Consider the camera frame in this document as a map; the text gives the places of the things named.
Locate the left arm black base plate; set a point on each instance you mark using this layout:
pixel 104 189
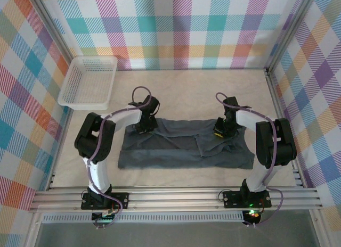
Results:
pixel 123 200

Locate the wide aluminium mounting rail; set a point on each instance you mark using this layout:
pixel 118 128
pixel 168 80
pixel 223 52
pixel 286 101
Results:
pixel 173 199

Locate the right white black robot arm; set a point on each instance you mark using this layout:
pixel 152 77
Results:
pixel 277 146

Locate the grey-blue t-shirt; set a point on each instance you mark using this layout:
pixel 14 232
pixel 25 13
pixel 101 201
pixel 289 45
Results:
pixel 173 154

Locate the white plastic mesh basket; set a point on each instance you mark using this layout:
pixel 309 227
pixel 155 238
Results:
pixel 85 82

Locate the aluminium frame post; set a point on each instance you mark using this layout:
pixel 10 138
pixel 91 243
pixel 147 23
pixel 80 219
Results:
pixel 50 26
pixel 290 31

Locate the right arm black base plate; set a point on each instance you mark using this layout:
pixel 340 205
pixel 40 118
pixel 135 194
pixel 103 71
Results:
pixel 231 199

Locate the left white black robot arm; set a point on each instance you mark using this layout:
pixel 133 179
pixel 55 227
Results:
pixel 93 138

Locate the aluminium frame leg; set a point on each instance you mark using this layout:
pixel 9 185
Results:
pixel 33 231
pixel 321 228

